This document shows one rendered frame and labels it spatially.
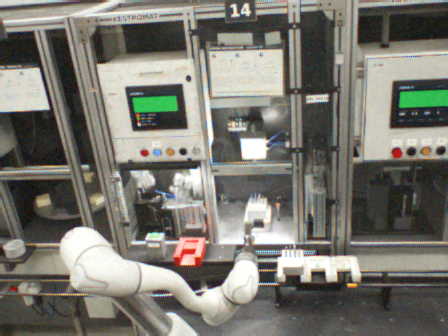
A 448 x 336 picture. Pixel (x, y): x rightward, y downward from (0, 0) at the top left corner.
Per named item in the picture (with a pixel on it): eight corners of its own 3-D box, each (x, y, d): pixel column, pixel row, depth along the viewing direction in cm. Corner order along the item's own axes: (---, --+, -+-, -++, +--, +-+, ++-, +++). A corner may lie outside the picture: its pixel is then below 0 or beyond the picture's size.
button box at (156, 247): (148, 260, 223) (144, 239, 218) (152, 250, 230) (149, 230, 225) (164, 260, 222) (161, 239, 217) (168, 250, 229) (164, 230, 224)
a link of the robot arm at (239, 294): (241, 253, 174) (222, 275, 180) (237, 280, 160) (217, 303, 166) (265, 267, 176) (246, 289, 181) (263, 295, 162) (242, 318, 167)
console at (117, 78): (114, 165, 214) (93, 66, 194) (132, 141, 240) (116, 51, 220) (204, 163, 208) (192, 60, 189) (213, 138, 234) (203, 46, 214)
